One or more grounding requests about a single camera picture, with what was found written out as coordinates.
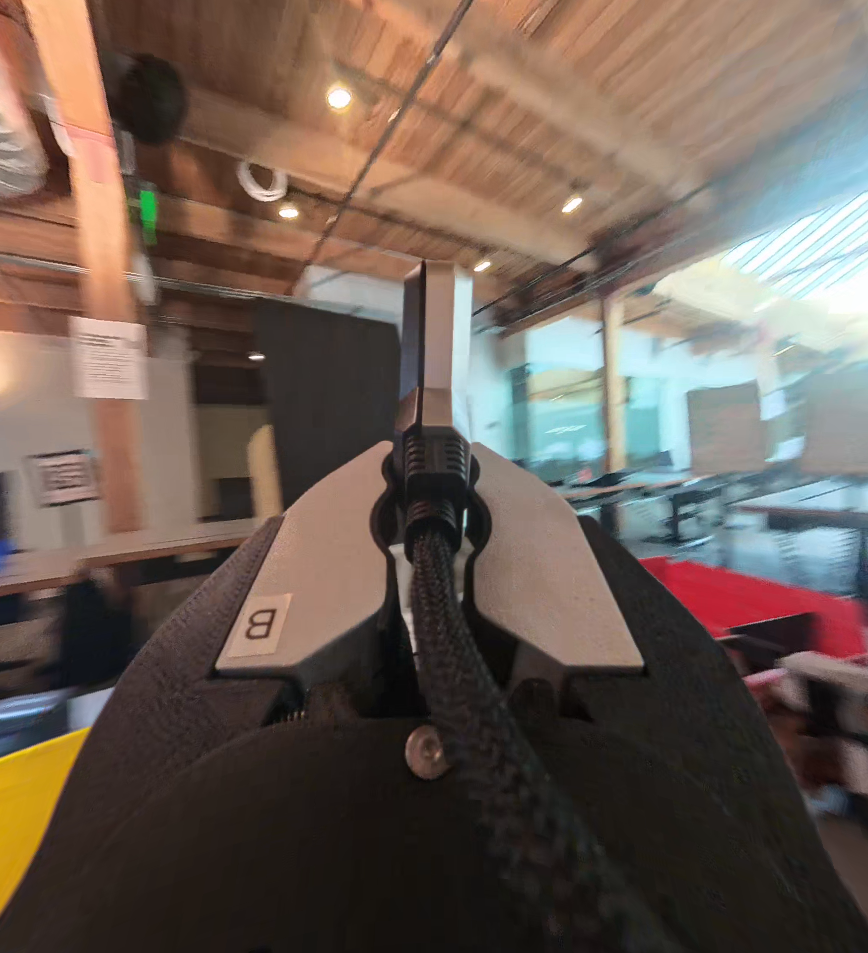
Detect black framed wall sign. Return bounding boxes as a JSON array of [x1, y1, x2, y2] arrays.
[[28, 449, 101, 509]]

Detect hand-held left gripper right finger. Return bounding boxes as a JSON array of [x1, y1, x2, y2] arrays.
[[466, 441, 645, 704]]

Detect yellow plastic bin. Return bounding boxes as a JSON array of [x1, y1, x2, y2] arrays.
[[0, 728, 92, 953]]

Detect white cable coil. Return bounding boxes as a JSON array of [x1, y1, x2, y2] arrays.
[[236, 158, 288, 205]]

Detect black braided hdmi cable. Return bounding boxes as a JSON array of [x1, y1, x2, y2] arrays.
[[393, 259, 673, 953]]

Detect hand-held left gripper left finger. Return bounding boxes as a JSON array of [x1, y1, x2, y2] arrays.
[[214, 441, 423, 717]]

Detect red plastic bin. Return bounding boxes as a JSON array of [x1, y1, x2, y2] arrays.
[[638, 557, 868, 664]]

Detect black round speaker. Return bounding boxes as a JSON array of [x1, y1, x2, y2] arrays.
[[102, 51, 189, 146]]

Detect black acoustic panel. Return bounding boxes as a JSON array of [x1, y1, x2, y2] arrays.
[[255, 298, 402, 515]]

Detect white paper sign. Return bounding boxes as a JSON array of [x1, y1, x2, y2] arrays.
[[70, 316, 149, 401]]

